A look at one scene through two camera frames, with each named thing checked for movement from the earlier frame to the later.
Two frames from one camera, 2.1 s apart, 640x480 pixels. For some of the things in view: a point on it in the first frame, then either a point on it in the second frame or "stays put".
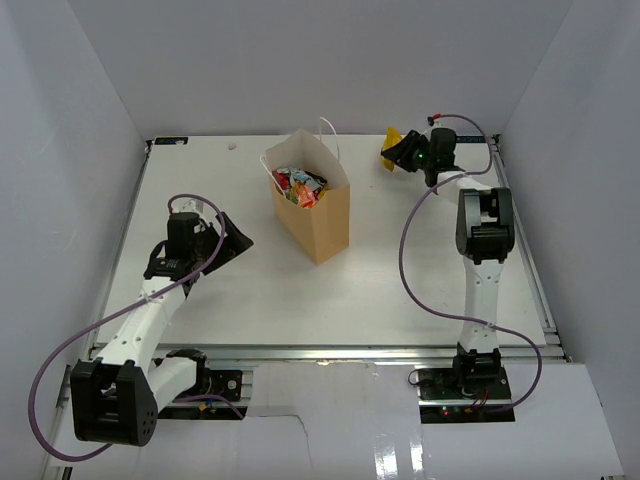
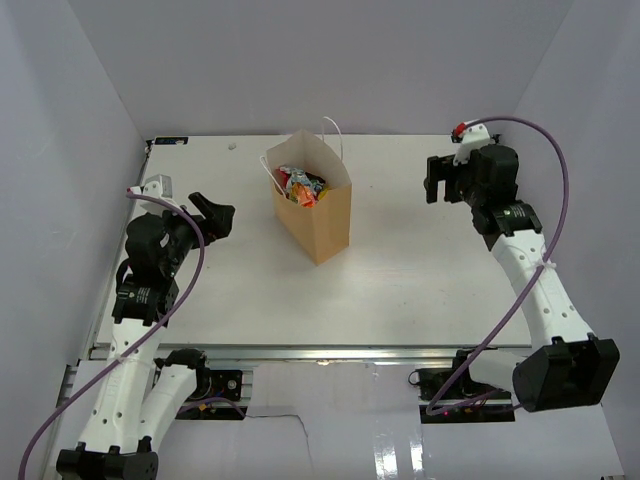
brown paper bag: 322,230 stays put
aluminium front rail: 327,353 stays put
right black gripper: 402,152 → 443,169
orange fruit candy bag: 302,195 stays put
